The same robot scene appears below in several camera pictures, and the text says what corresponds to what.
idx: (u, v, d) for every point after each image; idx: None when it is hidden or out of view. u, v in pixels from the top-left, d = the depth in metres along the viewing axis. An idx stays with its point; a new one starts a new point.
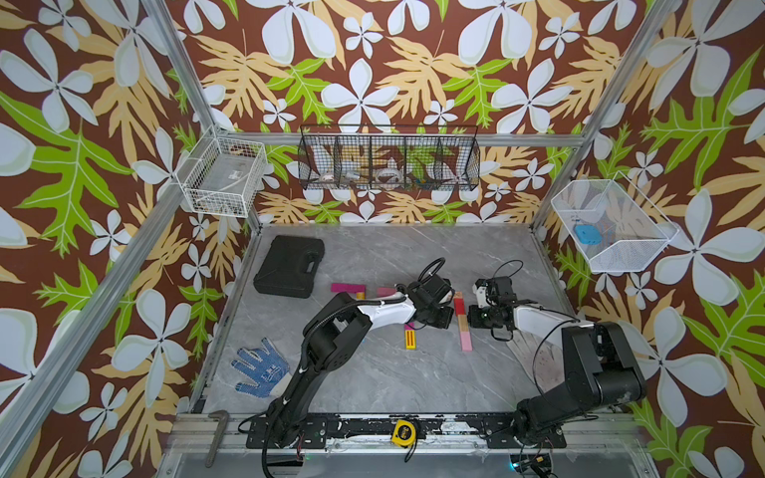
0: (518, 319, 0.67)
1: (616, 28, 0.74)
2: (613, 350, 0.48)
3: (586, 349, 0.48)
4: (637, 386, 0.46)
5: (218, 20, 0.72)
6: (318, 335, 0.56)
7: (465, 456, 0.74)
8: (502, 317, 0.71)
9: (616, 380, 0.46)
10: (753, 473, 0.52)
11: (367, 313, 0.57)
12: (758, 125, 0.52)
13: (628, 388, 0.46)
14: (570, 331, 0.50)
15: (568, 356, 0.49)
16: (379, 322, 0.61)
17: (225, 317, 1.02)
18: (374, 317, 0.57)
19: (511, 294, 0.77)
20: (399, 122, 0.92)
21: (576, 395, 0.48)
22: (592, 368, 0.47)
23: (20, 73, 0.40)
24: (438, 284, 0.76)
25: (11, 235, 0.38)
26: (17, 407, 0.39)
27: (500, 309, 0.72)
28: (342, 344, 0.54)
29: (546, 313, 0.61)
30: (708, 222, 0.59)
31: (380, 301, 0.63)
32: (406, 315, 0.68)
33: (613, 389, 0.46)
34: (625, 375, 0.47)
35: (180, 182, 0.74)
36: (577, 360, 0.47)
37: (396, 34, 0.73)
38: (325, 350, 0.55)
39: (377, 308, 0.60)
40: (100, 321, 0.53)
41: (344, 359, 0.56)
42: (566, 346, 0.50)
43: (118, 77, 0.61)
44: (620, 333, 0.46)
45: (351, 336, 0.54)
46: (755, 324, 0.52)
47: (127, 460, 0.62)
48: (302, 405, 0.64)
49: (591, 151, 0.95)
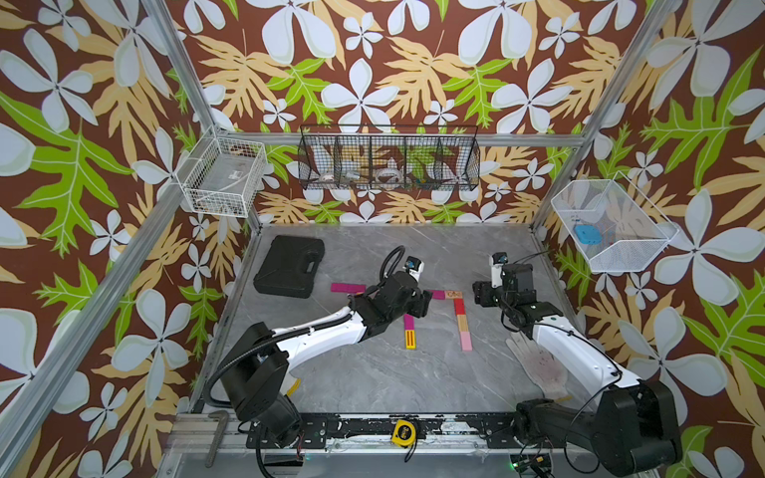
0: (540, 336, 0.59)
1: (616, 28, 0.74)
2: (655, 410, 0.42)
3: (631, 421, 0.41)
4: (672, 454, 0.42)
5: (218, 20, 0.72)
6: (233, 372, 0.47)
7: (464, 456, 0.74)
8: (519, 323, 0.63)
9: (655, 452, 0.42)
10: (753, 473, 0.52)
11: (294, 347, 0.47)
12: (757, 125, 0.52)
13: (663, 459, 0.42)
14: (616, 398, 0.42)
15: (607, 417, 0.43)
16: (309, 354, 0.50)
17: (225, 317, 1.02)
18: (305, 347, 0.49)
19: (529, 292, 0.66)
20: (399, 122, 0.92)
21: (606, 453, 0.44)
22: (634, 443, 0.41)
23: (20, 74, 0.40)
24: (403, 284, 0.61)
25: (11, 235, 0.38)
26: (17, 407, 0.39)
27: (518, 315, 0.63)
28: (253, 388, 0.44)
29: (580, 349, 0.51)
30: (708, 222, 0.59)
31: (307, 330, 0.51)
32: (354, 335, 0.57)
33: (649, 463, 0.42)
34: (663, 445, 0.42)
35: (180, 182, 0.74)
36: (618, 432, 0.41)
37: (396, 34, 0.73)
38: (239, 392, 0.45)
39: (307, 339, 0.50)
40: (100, 321, 0.53)
41: (266, 402, 0.47)
42: (608, 410, 0.42)
43: (118, 77, 0.61)
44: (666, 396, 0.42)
45: (263, 378, 0.43)
46: (755, 324, 0.52)
47: (127, 461, 0.62)
48: (281, 413, 0.60)
49: (591, 151, 0.95)
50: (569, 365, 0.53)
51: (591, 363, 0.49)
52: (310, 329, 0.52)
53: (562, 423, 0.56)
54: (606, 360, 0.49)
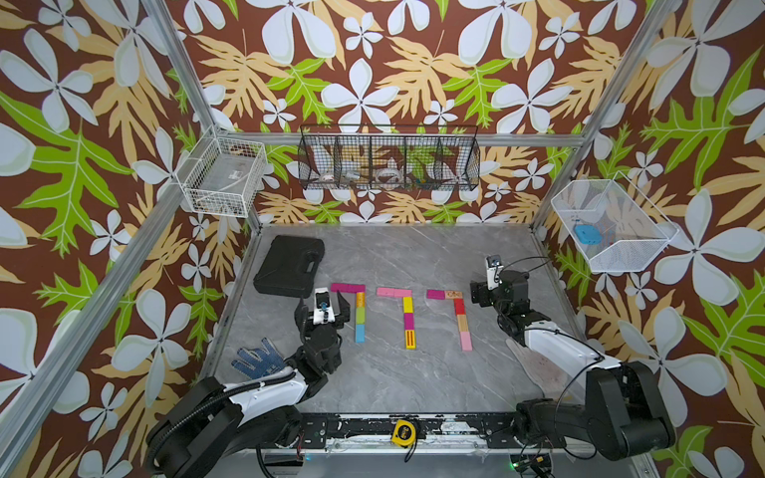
0: (531, 341, 0.62)
1: (617, 28, 0.74)
2: (641, 393, 0.44)
3: (615, 398, 0.43)
4: (664, 435, 0.43)
5: (218, 20, 0.72)
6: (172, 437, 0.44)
7: (464, 456, 0.74)
8: (511, 332, 0.66)
9: (644, 431, 0.43)
10: (753, 474, 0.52)
11: (242, 401, 0.48)
12: (757, 125, 0.52)
13: (654, 440, 0.42)
14: (597, 375, 0.45)
15: (594, 400, 0.45)
16: (257, 410, 0.51)
17: (225, 317, 1.02)
18: (252, 402, 0.49)
19: (524, 301, 0.69)
20: (399, 122, 0.92)
21: (600, 440, 0.44)
22: (620, 421, 0.43)
23: (20, 74, 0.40)
24: (320, 347, 0.61)
25: (12, 235, 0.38)
26: (17, 408, 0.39)
27: (510, 325, 0.67)
28: (198, 449, 0.42)
29: (564, 342, 0.55)
30: (708, 222, 0.59)
31: (258, 383, 0.53)
32: (297, 392, 0.60)
33: (639, 443, 0.42)
34: (652, 425, 0.43)
35: (180, 182, 0.74)
36: (604, 408, 0.43)
37: (396, 34, 0.73)
38: (178, 458, 0.42)
39: (256, 392, 0.51)
40: (100, 322, 0.53)
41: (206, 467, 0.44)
42: (592, 391, 0.45)
43: (118, 77, 0.61)
44: (648, 377, 0.45)
45: (212, 434, 0.43)
46: (755, 324, 0.52)
47: (127, 460, 0.62)
48: (262, 434, 0.59)
49: (591, 151, 0.95)
50: (559, 363, 0.55)
51: (575, 353, 0.52)
52: (260, 382, 0.54)
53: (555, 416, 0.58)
54: (589, 348, 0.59)
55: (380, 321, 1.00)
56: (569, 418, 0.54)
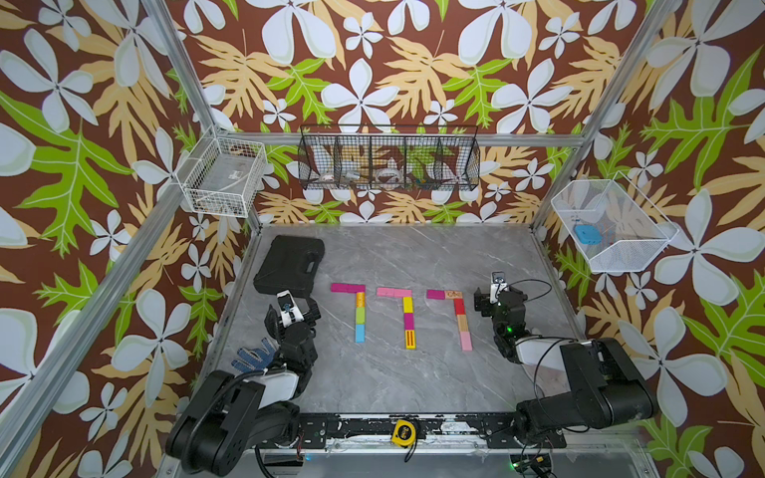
0: (522, 353, 0.67)
1: (616, 28, 0.74)
2: (616, 364, 0.48)
3: (589, 365, 0.48)
4: (647, 403, 0.45)
5: (218, 20, 0.72)
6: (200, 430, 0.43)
7: (464, 455, 0.74)
8: (505, 353, 0.71)
9: (625, 398, 0.45)
10: (753, 473, 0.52)
11: None
12: (757, 125, 0.52)
13: (639, 407, 0.44)
14: (570, 349, 0.50)
15: (574, 374, 0.48)
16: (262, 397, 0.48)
17: (225, 317, 1.02)
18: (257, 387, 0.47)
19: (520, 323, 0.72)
20: (399, 122, 0.92)
21: (588, 415, 0.46)
22: (598, 385, 0.46)
23: (20, 74, 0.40)
24: (298, 340, 0.66)
25: (11, 235, 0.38)
26: (16, 409, 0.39)
27: (504, 346, 0.72)
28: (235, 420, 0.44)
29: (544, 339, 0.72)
30: (708, 222, 0.59)
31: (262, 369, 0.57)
32: (293, 384, 0.64)
33: (623, 408, 0.44)
34: (635, 394, 0.45)
35: (180, 182, 0.74)
36: (582, 377, 0.47)
37: (396, 34, 0.73)
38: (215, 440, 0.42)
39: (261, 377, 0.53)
40: (100, 321, 0.53)
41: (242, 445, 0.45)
42: (570, 365, 0.49)
43: (118, 77, 0.61)
44: (619, 350, 0.49)
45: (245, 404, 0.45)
46: (755, 324, 0.52)
47: (127, 460, 0.62)
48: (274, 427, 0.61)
49: (591, 151, 0.95)
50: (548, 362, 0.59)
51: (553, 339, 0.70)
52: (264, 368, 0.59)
53: (552, 406, 0.59)
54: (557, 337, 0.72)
55: (380, 321, 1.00)
56: (564, 404, 0.55)
